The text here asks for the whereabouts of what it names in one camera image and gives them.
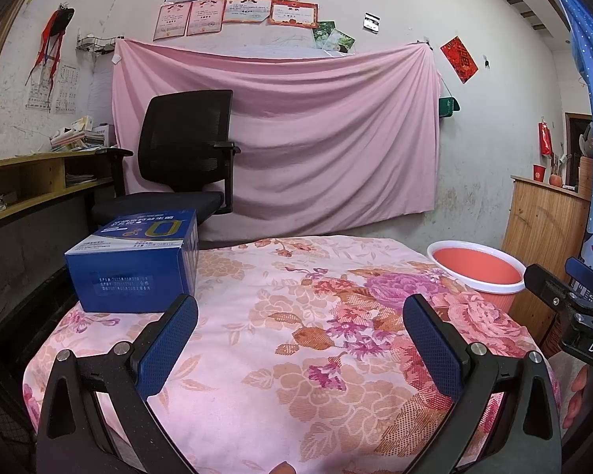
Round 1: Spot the wooden cabinet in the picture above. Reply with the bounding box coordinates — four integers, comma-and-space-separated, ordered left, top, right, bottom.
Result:
501, 174, 593, 356

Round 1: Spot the blue cardboard box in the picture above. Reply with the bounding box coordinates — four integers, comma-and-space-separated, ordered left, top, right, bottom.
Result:
64, 208, 200, 314

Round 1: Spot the dark wooden frame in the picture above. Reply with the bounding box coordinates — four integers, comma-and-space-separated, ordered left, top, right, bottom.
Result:
565, 113, 593, 188

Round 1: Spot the red tassel wall ornament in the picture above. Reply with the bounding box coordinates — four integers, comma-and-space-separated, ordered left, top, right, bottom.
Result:
26, 4, 75, 87

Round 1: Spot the yellow wooden shelf desk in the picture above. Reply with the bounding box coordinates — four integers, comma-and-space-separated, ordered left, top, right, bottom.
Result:
0, 148, 117, 228

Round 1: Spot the stack of books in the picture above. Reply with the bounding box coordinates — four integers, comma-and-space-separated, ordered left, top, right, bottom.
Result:
50, 116, 112, 151

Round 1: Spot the black office chair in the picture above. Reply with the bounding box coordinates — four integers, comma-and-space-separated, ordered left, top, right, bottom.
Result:
90, 90, 241, 228

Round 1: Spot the white wall calendar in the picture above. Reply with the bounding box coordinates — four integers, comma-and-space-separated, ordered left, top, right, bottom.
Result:
26, 65, 77, 112

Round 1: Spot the wire wall rack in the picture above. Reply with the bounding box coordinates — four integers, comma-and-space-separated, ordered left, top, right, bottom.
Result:
76, 34, 124, 55

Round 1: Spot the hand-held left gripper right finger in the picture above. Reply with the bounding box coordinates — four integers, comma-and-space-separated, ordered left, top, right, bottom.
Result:
402, 293, 561, 474

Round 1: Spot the tan wooden holder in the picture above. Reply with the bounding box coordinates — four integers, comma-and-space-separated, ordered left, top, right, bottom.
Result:
578, 155, 593, 193

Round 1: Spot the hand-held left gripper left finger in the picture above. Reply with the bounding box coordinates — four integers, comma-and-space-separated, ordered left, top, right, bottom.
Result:
36, 293, 199, 474

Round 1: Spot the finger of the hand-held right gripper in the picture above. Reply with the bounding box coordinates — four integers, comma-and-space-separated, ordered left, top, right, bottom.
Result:
565, 256, 593, 307
524, 263, 581, 319

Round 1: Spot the red hanging ornament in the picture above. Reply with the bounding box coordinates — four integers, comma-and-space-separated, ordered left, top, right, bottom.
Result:
538, 117, 554, 157

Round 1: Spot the green flower photo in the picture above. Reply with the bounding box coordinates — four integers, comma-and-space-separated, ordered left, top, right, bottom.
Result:
326, 28, 357, 55
312, 21, 337, 50

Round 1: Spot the pink floral blanket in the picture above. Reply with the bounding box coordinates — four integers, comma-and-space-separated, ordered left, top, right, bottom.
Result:
22, 236, 561, 474

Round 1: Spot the person's right hand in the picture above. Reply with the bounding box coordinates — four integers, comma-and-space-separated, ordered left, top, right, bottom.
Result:
562, 368, 590, 430

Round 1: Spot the red paper wall envelope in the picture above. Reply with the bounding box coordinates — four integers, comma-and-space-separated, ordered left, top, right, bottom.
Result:
440, 36, 478, 84

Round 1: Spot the pink wall cloth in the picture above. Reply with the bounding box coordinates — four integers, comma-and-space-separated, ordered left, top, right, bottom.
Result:
111, 38, 443, 245

